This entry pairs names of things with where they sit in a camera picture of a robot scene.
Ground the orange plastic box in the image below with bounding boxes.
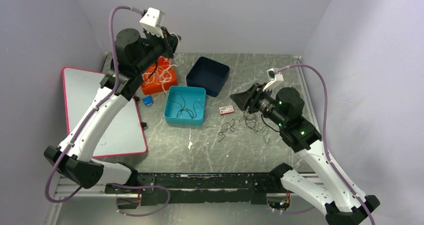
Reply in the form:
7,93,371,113
141,57,178,95

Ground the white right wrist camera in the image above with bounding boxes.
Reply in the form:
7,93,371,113
262,68,284,92

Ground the pink framed whiteboard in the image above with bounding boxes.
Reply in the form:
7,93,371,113
62,67,148,159

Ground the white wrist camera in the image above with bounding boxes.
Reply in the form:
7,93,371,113
139,7,165,39
262,68,284,92

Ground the light blue plastic box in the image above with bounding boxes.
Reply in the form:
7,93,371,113
164,85,206,126

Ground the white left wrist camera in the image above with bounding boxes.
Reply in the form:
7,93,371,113
139,7,165,39

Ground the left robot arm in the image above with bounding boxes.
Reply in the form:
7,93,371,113
43,27,182,193

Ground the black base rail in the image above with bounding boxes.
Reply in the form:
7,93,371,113
104,172,287,206

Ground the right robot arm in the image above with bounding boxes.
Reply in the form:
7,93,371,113
230,83,380,225

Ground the red white small box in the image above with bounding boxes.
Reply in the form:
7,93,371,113
218,105,235,115

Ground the brown cable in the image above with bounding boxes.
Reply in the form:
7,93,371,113
239,112,266,133

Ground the blue whiteboard eraser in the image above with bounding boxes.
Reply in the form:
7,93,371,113
141,95,153,107

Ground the dark blue plastic box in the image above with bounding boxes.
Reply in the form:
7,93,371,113
186,56,230,98

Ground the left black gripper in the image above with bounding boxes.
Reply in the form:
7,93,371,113
136,25,182,73

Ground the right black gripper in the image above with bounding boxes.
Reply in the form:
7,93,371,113
229,82,287,128

